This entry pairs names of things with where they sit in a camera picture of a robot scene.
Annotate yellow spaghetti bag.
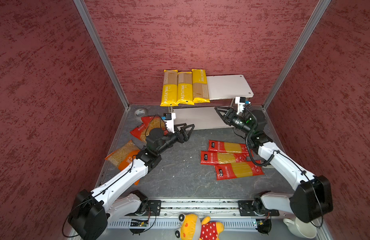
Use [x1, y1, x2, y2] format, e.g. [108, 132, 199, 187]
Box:
[192, 69, 210, 104]
[160, 70, 178, 107]
[177, 72, 194, 106]

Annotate white two-tier shelf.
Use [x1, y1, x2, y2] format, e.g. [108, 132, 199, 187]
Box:
[168, 75, 254, 130]

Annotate yellow plush toy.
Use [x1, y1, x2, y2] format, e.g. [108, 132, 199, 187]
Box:
[175, 214, 225, 240]

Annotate aluminium corner post right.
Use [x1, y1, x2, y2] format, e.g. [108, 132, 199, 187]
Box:
[262, 0, 331, 112]

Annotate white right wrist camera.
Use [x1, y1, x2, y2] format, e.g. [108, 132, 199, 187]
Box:
[235, 97, 251, 115]

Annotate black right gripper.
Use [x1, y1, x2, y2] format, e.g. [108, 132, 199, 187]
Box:
[215, 105, 254, 135]

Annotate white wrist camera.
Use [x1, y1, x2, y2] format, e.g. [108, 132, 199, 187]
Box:
[162, 113, 176, 133]
[235, 97, 251, 115]

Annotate red spaghetti bag back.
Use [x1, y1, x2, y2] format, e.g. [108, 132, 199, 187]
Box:
[208, 140, 249, 156]

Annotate red spaghetti bag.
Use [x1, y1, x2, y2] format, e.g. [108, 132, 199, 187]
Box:
[208, 140, 249, 156]
[215, 162, 264, 181]
[200, 151, 249, 166]

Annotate white ceramic cup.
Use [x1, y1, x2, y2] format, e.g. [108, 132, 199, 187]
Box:
[283, 218, 317, 239]

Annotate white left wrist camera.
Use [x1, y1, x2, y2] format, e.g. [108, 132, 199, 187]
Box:
[162, 113, 176, 133]

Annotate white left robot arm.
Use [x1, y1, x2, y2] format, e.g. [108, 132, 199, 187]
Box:
[65, 124, 195, 240]

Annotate orange macaroni bag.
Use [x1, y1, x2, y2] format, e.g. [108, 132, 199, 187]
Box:
[105, 140, 140, 171]

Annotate aluminium corner post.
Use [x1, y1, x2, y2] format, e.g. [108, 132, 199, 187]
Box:
[262, 0, 331, 112]
[73, 0, 130, 110]

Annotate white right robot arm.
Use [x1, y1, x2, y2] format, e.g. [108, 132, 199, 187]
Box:
[214, 107, 334, 223]

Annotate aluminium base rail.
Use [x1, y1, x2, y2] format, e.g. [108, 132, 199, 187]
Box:
[66, 197, 334, 240]

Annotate aluminium corner post left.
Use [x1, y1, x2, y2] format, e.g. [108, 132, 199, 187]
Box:
[73, 0, 130, 110]

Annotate red macaroni bag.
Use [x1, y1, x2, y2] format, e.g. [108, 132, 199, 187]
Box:
[130, 116, 169, 143]

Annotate red spaghetti bag front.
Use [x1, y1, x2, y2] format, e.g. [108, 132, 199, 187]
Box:
[215, 162, 264, 181]

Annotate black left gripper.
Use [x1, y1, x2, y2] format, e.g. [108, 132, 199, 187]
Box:
[157, 121, 195, 154]

